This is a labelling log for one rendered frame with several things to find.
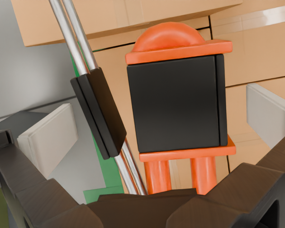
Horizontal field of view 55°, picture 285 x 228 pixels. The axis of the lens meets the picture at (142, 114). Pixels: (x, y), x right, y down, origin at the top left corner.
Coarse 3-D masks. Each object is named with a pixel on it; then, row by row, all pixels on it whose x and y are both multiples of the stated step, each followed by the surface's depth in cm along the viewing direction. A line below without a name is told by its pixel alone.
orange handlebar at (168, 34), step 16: (144, 32) 21; (160, 32) 20; (176, 32) 20; (192, 32) 20; (144, 48) 20; (192, 160) 23; (208, 160) 22; (160, 176) 23; (192, 176) 24; (208, 176) 23
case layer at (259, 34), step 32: (256, 0) 82; (128, 32) 88; (224, 32) 85; (256, 32) 85; (224, 64) 88; (256, 64) 88; (128, 96) 94; (128, 128) 97; (224, 160) 98; (256, 160) 97
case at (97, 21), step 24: (24, 0) 49; (72, 0) 48; (96, 0) 48; (120, 0) 48; (144, 0) 47; (168, 0) 47; (192, 0) 47; (216, 0) 46; (240, 0) 46; (24, 24) 50; (48, 24) 50; (96, 24) 49; (120, 24) 49; (144, 24) 54
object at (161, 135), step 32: (128, 64) 19; (160, 64) 19; (192, 64) 19; (160, 96) 20; (192, 96) 20; (224, 96) 19; (160, 128) 20; (192, 128) 20; (224, 128) 20; (160, 160) 21
